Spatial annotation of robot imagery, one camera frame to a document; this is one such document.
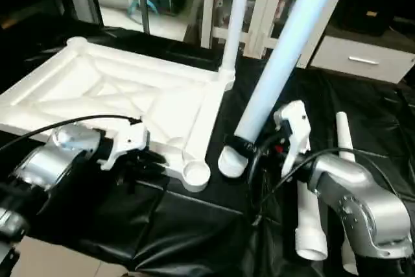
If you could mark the white plastic table top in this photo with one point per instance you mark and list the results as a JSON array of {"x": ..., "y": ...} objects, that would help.
[{"x": 110, "y": 95}]

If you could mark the white plastic table leg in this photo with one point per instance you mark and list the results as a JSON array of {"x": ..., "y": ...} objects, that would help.
[
  {"x": 311, "y": 225},
  {"x": 235, "y": 17},
  {"x": 344, "y": 134},
  {"x": 285, "y": 56}
]

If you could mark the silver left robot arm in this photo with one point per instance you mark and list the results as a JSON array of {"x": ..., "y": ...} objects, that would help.
[{"x": 45, "y": 167}]

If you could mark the black plastic mat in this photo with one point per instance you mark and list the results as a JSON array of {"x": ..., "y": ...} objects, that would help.
[{"x": 162, "y": 225}]

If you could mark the white drawer unit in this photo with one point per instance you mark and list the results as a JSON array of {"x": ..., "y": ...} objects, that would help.
[{"x": 366, "y": 60}]

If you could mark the white glass-door cabinet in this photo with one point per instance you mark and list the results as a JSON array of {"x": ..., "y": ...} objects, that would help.
[{"x": 269, "y": 11}]

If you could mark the light blue plastic object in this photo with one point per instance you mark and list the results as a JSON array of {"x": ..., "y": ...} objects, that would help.
[{"x": 144, "y": 6}]

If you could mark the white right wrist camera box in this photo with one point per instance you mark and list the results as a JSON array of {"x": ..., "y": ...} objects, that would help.
[{"x": 295, "y": 134}]

